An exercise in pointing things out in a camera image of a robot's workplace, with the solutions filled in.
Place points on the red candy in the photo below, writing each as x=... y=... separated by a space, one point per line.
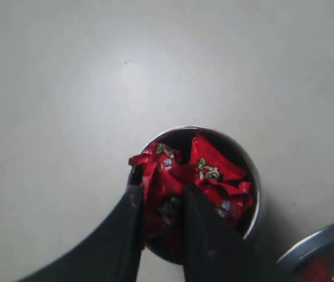
x=169 y=214
x=212 y=167

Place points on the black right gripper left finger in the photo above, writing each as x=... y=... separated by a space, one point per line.
x=111 y=253

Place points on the round steel plate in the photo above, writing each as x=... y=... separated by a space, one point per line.
x=319 y=245

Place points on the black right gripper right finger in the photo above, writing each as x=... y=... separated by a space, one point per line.
x=213 y=250

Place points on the red candy aloft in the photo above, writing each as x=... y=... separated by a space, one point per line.
x=158 y=162

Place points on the steel cup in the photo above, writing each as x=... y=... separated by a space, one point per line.
x=242 y=212

